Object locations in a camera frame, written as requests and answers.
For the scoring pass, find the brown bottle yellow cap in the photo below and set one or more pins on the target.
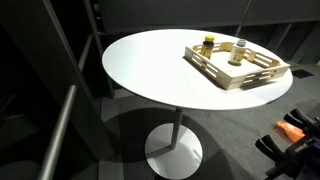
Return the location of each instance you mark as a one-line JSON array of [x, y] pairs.
[[207, 50]]

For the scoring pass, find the white bottle orange label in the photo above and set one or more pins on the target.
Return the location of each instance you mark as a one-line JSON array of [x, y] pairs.
[[237, 53]]

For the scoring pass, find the light wooden slatted tray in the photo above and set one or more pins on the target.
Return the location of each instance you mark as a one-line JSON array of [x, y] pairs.
[[253, 66]]

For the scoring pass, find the thin grey pole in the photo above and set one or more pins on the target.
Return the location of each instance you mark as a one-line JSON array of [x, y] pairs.
[[242, 20]]

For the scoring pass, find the dark partition panel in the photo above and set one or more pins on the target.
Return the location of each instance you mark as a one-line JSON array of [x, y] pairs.
[[33, 50]]

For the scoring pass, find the orange plastic piece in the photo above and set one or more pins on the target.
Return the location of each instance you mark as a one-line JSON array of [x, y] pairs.
[[288, 131]]

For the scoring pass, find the black floor plate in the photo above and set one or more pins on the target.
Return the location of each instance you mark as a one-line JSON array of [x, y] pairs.
[[301, 73]]

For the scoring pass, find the white pedestal table base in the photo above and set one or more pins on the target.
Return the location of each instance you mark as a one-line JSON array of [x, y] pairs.
[[173, 156]]

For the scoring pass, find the grey metal rail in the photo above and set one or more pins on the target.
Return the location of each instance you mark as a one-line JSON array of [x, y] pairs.
[[61, 123]]

